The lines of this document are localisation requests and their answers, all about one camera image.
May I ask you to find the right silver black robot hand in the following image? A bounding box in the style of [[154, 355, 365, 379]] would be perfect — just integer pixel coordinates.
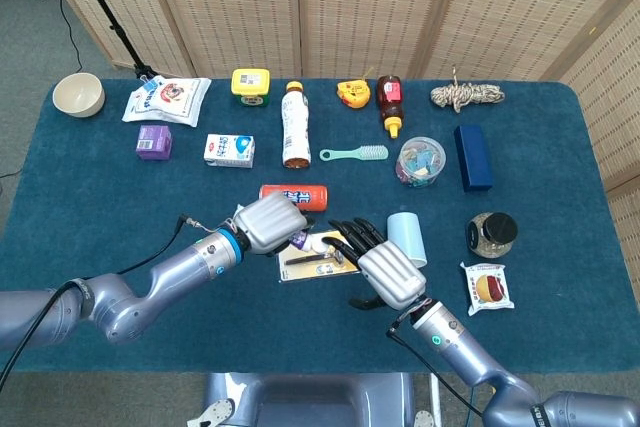
[[324, 217, 428, 311]]

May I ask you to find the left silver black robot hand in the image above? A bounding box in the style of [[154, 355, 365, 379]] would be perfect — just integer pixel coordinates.
[[232, 195, 316, 255]]

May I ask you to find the purple toothpaste tube white cap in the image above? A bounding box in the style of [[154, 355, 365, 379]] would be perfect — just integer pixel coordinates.
[[289, 229, 329, 254]]

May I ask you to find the razor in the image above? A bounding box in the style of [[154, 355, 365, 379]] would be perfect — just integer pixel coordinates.
[[277, 229, 361, 284]]

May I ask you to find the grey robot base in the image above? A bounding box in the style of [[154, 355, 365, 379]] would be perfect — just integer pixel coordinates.
[[188, 371, 441, 427]]

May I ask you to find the light blue plastic mug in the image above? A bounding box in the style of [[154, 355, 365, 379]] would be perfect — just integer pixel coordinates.
[[387, 211, 429, 269]]

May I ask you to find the orange soda can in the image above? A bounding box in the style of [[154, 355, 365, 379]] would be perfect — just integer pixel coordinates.
[[258, 184, 330, 213]]

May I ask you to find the white blue milk carton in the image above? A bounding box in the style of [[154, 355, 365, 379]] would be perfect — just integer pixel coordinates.
[[203, 133, 256, 170]]

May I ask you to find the white snack packet fruit picture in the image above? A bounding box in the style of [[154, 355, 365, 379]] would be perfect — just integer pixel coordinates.
[[459, 261, 516, 318]]

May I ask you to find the tea bottle yellow cap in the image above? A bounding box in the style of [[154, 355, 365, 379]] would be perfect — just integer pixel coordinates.
[[281, 80, 312, 170]]

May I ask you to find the glass jar black lid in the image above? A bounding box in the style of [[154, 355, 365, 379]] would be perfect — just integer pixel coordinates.
[[466, 211, 519, 259]]

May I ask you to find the clear jar of binder clips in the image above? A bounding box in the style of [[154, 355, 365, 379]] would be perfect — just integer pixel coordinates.
[[395, 135, 447, 189]]

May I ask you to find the mint green brush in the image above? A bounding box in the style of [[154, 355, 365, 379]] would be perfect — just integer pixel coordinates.
[[319, 144, 389, 164]]

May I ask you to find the white pole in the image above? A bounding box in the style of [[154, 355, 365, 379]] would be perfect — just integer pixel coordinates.
[[428, 372, 444, 427]]

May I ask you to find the green jar yellow lid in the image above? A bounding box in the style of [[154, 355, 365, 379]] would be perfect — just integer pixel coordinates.
[[230, 67, 272, 108]]

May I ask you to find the small purple carton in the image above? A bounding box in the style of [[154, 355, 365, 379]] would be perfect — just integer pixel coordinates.
[[135, 124, 174, 162]]

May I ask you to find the dark blue rectangular box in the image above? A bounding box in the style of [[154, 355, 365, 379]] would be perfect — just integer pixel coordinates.
[[453, 123, 495, 193]]

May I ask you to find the yellow tape measure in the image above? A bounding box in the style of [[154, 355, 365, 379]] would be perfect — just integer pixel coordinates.
[[336, 77, 372, 110]]

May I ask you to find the white snack bag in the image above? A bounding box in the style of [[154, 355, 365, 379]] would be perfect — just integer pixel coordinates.
[[121, 74, 213, 128]]

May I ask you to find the honey bottle yellow nozzle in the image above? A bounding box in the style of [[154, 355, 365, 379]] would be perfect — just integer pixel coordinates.
[[375, 74, 404, 140]]

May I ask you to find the blue tablecloth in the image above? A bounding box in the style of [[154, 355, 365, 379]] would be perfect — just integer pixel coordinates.
[[0, 77, 640, 374]]

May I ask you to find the beige bowl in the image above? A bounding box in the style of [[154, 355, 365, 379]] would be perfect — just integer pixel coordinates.
[[52, 72, 107, 119]]

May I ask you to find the black tripod stand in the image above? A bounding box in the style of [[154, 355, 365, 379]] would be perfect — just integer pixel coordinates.
[[63, 0, 160, 81]]

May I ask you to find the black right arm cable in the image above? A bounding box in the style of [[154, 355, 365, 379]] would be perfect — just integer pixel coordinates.
[[387, 314, 484, 418]]

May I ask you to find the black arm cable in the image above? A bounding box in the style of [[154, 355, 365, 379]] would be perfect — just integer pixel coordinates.
[[0, 214, 206, 388], [387, 314, 484, 418]]

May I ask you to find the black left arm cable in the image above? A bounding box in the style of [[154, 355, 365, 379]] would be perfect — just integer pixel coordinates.
[[0, 214, 206, 388]]

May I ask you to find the beige rope bundle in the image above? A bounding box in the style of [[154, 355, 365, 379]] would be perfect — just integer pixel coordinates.
[[430, 64, 506, 114]]

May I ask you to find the black floor cable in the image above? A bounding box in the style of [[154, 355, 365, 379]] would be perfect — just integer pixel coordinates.
[[58, 0, 84, 73]]

